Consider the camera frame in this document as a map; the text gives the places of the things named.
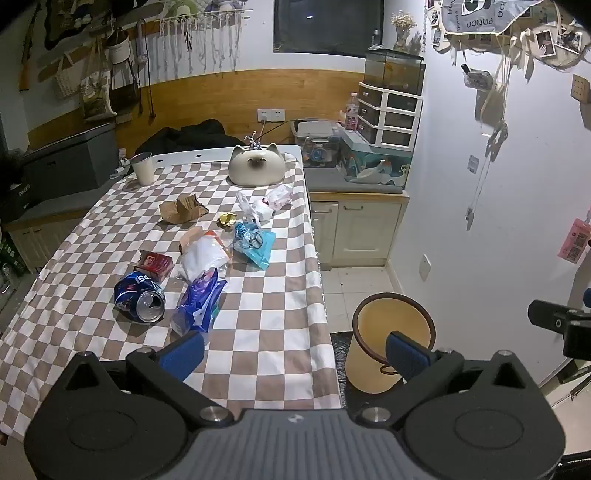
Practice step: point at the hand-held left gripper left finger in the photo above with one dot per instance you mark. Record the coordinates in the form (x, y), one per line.
(181, 356)

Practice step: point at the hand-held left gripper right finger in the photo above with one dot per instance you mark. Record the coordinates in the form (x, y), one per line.
(407, 357)

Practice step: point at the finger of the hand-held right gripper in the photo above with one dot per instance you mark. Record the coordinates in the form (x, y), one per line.
(547, 316)

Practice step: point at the beige bin with brown rim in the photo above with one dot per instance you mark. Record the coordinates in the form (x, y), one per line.
(369, 332)

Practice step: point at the purple snack packet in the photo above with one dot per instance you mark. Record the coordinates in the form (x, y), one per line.
(201, 302)

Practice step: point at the crushed blue can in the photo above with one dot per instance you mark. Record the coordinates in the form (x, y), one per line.
(136, 297)

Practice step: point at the red box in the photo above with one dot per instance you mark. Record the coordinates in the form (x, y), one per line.
(157, 265)

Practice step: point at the white plastic bag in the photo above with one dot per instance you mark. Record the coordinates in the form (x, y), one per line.
(203, 258)

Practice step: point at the blue plastic bag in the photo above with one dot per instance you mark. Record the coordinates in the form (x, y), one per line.
(256, 244)

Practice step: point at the gold foil wrapper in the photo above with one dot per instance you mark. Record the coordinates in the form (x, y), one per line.
(227, 220)

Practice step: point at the black textured mat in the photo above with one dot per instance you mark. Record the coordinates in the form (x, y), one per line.
(339, 364)

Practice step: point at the pink card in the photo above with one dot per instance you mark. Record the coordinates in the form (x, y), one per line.
(575, 240)

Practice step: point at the brown white checkered tablecloth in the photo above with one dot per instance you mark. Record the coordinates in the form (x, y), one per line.
(277, 300)

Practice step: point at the small hanging card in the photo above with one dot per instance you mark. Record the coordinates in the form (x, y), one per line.
(470, 217)
(473, 164)

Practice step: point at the cream cabinet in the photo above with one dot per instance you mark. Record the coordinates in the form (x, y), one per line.
(364, 230)

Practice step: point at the white cup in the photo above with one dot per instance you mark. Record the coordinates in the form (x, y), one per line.
(143, 170)

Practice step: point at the teal printed storage box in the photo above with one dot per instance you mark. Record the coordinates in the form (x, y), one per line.
(369, 159)

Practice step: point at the black clothing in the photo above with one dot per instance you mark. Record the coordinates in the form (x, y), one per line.
(198, 136)

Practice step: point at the silver animal figurine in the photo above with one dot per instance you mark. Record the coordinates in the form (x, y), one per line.
(252, 142)

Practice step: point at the grey storage box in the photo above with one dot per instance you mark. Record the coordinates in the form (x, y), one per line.
(69, 159)

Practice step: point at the black paper bag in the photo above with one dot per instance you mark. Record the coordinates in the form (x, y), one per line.
(16, 198)

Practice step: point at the wooden square plaque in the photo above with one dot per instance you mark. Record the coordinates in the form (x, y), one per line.
(580, 87)

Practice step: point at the white drawer unit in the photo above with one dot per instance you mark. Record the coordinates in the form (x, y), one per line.
(390, 117)

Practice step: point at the clear box with grey lid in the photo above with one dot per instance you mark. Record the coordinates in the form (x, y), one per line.
(316, 134)

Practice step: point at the bottle with pink label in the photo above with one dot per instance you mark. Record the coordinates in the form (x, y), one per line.
(352, 113)

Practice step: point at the black hanging bag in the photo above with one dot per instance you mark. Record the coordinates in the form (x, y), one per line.
(124, 92)

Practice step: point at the printed tote bag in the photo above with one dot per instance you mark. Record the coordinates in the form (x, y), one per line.
(97, 94)

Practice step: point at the glass fish tank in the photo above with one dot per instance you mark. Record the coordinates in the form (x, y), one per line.
(395, 71)

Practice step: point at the vase with dried flowers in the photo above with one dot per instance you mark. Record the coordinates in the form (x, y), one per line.
(402, 27)

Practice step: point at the dark window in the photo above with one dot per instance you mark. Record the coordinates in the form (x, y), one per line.
(328, 27)

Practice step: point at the white wall socket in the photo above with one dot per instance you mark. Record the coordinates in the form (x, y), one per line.
(425, 266)

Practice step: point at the white wall socket strip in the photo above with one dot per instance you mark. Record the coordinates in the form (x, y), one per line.
(271, 115)

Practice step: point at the printed wall banner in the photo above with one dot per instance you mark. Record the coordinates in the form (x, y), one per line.
(485, 16)

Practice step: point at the white macrame wall hanging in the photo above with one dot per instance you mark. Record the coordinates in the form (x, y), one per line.
(203, 41)

